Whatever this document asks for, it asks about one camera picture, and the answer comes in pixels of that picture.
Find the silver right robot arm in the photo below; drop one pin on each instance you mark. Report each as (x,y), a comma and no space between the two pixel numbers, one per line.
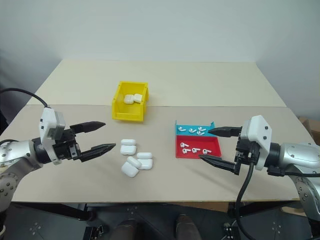
(297,155)

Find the brown cardboard box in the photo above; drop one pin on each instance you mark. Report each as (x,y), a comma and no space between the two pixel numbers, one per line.
(311,127)

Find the white wireless earbud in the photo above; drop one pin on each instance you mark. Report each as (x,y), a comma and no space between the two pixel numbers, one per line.
(185,150)
(183,145)
(181,129)
(201,129)
(192,130)
(205,151)
(195,150)
(199,133)

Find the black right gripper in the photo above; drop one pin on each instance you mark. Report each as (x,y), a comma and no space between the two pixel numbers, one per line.
(243,152)

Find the dark rounded shape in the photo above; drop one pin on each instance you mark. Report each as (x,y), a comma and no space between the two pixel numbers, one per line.
(187,227)
(127,230)

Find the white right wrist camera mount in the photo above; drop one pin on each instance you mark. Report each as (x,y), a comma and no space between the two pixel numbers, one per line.
(258,135)

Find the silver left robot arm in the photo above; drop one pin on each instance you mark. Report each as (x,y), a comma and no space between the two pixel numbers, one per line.
(17,152)

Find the red plastic tray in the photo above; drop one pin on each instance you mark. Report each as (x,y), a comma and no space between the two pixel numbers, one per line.
(215,147)

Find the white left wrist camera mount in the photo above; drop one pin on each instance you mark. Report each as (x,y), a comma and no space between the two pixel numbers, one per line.
(47,125)

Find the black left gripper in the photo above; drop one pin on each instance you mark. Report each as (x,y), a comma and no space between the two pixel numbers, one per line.
(65,148)

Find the closed white charging case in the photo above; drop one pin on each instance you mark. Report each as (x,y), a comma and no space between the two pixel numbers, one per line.
(138,97)
(129,99)

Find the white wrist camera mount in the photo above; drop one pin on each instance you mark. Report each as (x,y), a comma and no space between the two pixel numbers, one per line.
(47,125)
(258,135)

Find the black table frame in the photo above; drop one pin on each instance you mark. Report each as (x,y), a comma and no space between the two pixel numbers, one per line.
(50,210)

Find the blue plastic tray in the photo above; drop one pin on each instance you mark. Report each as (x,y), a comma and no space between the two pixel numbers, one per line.
(186,134)

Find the open white charging case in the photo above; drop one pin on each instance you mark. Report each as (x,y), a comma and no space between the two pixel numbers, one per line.
(128,149)
(145,162)
(130,168)

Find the yellow plastic bin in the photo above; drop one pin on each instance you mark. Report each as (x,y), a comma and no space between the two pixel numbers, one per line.
(122,108)

